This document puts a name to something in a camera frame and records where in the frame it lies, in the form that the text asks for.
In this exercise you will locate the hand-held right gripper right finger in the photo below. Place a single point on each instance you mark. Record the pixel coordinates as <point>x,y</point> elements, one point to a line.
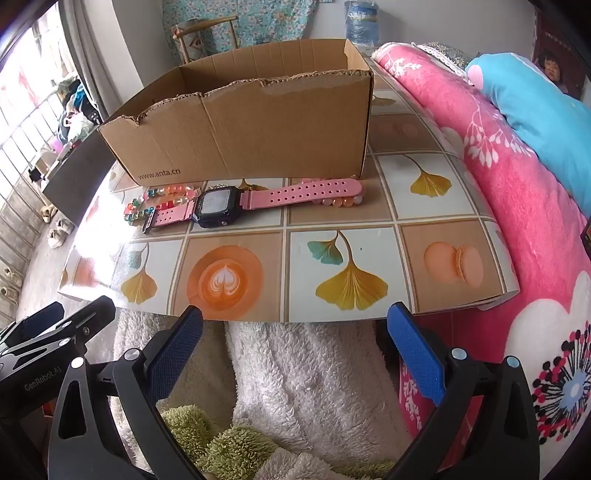
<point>415,355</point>

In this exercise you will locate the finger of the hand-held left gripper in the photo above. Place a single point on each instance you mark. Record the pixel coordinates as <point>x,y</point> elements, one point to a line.
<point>92,316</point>
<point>41,318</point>

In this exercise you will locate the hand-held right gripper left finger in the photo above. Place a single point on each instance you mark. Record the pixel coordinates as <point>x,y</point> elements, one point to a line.
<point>175,353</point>

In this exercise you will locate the brown cardboard box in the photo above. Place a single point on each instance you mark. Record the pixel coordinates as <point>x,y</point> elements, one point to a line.
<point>254,129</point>

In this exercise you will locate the white shoe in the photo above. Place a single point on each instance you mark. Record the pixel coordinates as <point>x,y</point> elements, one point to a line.
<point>63,225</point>
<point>55,239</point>

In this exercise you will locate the beige slipper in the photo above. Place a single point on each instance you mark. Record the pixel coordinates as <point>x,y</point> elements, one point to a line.
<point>47,212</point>

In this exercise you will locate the dark cabinet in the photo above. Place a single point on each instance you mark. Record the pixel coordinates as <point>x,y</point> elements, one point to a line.
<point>78,184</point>

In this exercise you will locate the white window railing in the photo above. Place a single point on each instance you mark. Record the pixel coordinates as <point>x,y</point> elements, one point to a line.
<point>18,152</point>

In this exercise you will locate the pink floral blanket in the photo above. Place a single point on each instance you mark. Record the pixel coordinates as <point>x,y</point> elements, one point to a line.
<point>521,221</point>

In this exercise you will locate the silver abacus charm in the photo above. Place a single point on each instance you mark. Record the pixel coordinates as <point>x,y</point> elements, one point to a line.
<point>217,187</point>

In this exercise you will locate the pile of clothes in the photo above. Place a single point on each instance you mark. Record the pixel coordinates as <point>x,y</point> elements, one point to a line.
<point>76,106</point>

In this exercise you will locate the grey curtain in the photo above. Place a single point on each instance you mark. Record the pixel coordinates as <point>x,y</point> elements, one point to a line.
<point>101,55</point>

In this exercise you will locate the blue pillow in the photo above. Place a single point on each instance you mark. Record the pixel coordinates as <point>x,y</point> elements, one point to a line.
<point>545,115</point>

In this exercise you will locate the grey lace cloth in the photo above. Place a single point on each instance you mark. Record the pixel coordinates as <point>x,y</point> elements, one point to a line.
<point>445,50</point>

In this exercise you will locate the wooden chair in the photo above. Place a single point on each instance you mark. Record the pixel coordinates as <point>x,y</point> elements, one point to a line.
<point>203,25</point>

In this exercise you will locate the blue water jug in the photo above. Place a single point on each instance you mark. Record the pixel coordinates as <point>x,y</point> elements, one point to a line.
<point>362,23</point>

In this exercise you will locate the teal floral cloth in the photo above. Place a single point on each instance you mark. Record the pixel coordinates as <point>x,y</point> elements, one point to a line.
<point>258,18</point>

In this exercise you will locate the wall poster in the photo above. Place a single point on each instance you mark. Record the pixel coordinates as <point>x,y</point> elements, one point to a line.
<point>554,64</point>

